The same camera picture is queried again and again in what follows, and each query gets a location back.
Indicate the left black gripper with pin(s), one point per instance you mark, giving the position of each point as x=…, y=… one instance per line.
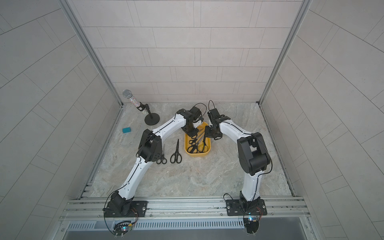
x=190, y=131

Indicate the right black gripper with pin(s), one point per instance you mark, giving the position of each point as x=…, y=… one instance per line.
x=213, y=132

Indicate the yellow plastic storage box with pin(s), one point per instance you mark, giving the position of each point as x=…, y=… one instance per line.
x=208, y=141

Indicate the large black scissors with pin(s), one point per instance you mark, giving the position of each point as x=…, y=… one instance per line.
x=176, y=156

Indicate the small black scissors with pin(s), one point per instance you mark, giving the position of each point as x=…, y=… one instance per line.
x=162, y=159

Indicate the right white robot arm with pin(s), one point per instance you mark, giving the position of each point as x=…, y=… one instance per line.
x=253, y=157

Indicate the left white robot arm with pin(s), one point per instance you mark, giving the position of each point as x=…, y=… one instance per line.
x=150, y=150

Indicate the black scissors in box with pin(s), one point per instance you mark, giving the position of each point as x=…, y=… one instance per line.
x=202, y=146

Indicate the glitter microphone on stand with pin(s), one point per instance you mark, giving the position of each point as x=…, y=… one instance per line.
x=150, y=118

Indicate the teal sponge block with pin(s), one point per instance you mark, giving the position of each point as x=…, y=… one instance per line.
x=126, y=130

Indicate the left green circuit board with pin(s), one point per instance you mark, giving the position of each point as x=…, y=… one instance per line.
x=121, y=228

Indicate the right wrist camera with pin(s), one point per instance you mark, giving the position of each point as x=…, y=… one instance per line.
x=216, y=117

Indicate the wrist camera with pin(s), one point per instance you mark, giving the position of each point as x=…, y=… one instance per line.
x=216, y=117
x=196, y=114

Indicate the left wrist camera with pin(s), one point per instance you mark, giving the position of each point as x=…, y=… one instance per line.
x=196, y=114

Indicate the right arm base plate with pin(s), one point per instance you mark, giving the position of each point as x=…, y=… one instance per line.
x=237, y=207

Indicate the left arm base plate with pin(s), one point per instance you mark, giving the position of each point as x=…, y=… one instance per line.
x=134, y=209

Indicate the aluminium mounting rail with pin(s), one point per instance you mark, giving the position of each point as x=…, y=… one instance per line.
x=184, y=208

